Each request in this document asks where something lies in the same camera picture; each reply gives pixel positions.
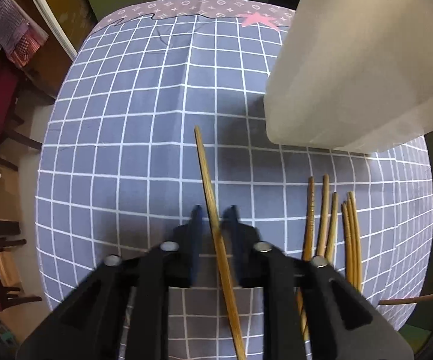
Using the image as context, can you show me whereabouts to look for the checked hanging apron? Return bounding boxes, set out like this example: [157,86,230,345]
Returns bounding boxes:
[0,0,49,69]

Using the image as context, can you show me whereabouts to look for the bunch of bamboo chopsticks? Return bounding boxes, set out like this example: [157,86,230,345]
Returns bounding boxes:
[296,174,433,342]

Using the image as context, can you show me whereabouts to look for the glass sliding door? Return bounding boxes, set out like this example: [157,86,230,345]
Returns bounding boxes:
[19,0,99,61]

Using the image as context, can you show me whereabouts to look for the blue checked tablecloth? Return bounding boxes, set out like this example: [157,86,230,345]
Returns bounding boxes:
[34,15,432,360]

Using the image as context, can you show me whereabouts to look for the white plastic container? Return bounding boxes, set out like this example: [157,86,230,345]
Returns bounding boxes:
[264,0,433,154]

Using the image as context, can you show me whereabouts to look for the pink patterned cloth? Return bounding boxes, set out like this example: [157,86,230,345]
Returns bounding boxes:
[89,0,297,32]

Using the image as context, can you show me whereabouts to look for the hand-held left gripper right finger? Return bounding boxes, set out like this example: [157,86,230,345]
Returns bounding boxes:
[221,205,415,360]

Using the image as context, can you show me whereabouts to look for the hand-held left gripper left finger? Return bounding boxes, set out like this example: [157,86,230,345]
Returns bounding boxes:
[16,205,204,360]

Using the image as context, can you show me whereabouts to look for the light bamboo chopstick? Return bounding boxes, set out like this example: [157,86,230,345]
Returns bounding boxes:
[194,126,247,360]

